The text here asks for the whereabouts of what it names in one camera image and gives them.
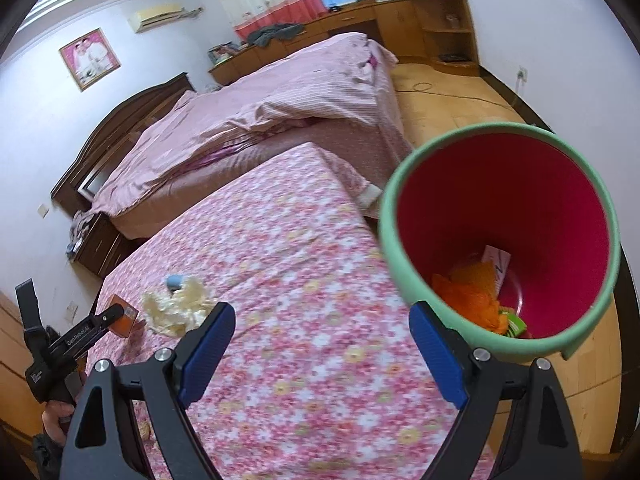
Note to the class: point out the long wooden desk cabinet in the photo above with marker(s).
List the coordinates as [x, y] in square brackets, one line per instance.
[400, 25]

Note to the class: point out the green and red trash bin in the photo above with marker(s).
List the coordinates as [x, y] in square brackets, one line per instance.
[500, 195]

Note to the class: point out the pink floral tablecloth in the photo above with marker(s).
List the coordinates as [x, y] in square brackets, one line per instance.
[300, 285]

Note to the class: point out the bed with pink blanket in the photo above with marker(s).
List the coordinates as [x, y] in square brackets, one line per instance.
[275, 105]

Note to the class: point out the person's left forearm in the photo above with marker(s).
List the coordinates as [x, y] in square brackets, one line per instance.
[47, 460]

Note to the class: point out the orange plastic bag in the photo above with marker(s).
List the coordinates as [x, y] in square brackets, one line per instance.
[465, 300]

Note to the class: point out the dark wooden nightstand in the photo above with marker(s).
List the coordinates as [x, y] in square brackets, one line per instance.
[102, 245]

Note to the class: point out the framed wedding photo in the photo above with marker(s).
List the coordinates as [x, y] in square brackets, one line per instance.
[90, 60]

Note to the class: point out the grey clothes pile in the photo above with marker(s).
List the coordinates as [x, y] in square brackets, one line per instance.
[275, 33]

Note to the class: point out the small blue object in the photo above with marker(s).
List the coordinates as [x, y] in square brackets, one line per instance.
[175, 282]

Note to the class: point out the person's left hand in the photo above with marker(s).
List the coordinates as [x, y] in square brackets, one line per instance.
[57, 420]

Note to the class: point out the white wall socket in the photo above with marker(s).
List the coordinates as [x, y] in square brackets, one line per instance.
[72, 309]
[522, 74]

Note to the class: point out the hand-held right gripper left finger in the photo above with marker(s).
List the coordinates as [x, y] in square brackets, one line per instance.
[207, 355]

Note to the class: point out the white wall switch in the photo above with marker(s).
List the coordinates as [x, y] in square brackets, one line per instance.
[43, 210]

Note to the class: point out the wall air conditioner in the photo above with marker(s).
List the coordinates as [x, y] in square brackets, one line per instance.
[155, 16]

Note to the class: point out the crumpled cream plastic wrapper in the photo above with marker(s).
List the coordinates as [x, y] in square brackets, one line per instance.
[172, 310]

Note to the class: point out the crumpled clothes on nightstand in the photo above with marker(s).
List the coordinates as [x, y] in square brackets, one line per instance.
[80, 227]

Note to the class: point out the blue and white medicine box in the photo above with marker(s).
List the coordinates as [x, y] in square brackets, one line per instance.
[496, 267]

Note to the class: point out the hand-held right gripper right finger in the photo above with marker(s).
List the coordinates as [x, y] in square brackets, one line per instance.
[440, 360]

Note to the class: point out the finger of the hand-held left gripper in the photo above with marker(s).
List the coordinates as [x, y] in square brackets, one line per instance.
[29, 310]
[82, 337]

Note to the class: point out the green packet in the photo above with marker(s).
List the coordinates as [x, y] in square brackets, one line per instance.
[514, 326]

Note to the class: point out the orange cube box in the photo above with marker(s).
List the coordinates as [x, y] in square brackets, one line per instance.
[122, 325]

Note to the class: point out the dark wooden headboard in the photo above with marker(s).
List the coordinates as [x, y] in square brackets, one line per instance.
[100, 135]

